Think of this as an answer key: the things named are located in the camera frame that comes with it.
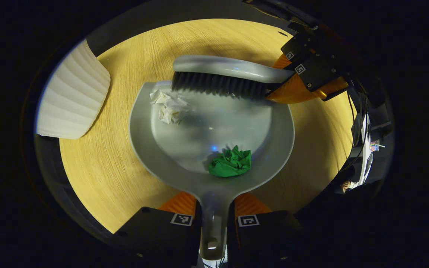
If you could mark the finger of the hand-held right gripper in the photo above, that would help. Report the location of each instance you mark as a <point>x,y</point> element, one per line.
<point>317,72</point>
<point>298,46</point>

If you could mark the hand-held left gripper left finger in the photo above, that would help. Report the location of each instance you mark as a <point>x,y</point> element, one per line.
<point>158,238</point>

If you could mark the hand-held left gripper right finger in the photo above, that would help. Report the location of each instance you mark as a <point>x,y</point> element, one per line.
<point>263,238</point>

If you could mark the small white broom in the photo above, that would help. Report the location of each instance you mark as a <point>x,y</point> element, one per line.
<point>229,70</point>

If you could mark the green paper ball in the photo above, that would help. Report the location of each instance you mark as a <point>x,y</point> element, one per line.
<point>231,163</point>

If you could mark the white plastic dustpan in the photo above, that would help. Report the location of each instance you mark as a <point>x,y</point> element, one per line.
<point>214,126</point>

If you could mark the white paper ball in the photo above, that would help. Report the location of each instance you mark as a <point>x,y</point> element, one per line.
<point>169,108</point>

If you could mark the white ribbed garbage bin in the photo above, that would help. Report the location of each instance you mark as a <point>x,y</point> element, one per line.
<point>73,96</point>

